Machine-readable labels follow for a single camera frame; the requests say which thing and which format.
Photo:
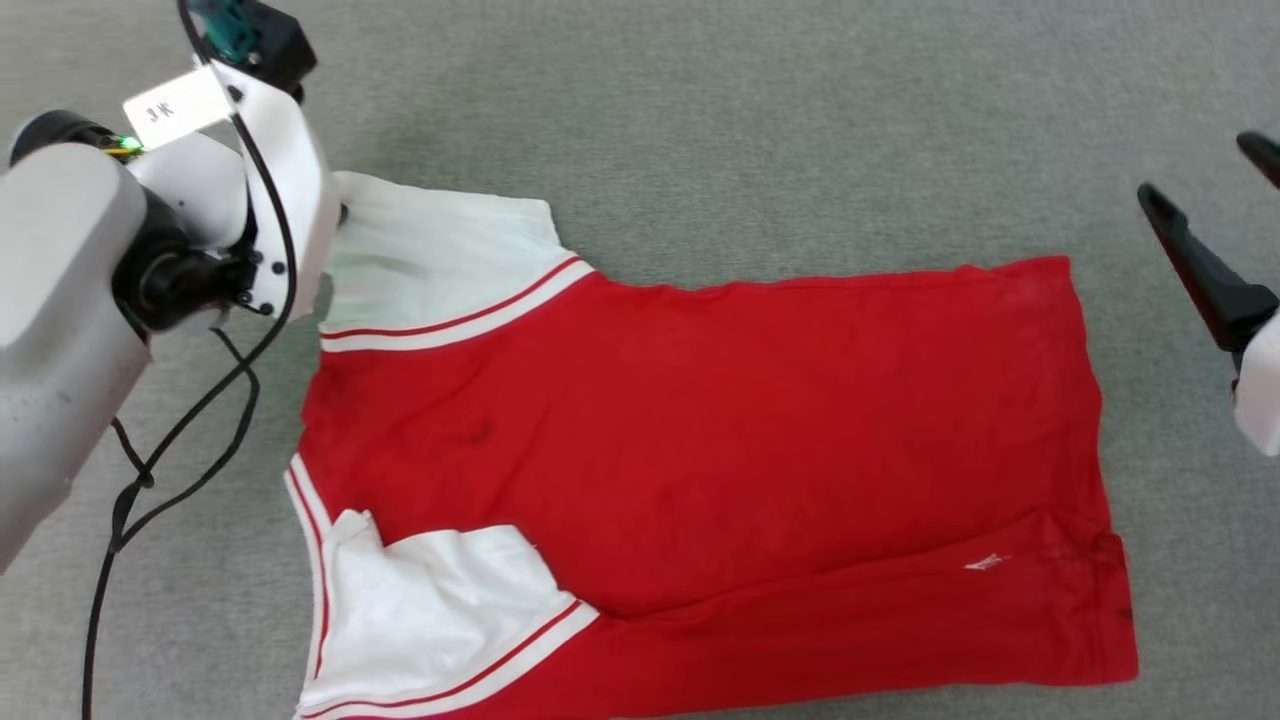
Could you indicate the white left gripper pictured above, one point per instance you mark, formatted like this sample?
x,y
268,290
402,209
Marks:
x,y
290,190

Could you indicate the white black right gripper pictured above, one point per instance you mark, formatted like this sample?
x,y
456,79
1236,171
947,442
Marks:
x,y
1262,400

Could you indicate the red and white shirt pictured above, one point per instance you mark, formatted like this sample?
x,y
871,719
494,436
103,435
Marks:
x,y
750,430

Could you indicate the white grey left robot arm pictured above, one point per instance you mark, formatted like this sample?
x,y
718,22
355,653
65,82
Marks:
x,y
55,300

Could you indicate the white paper label tag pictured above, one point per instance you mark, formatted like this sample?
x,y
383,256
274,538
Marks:
x,y
175,107

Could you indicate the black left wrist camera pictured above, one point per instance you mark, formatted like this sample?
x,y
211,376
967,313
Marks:
x,y
275,45

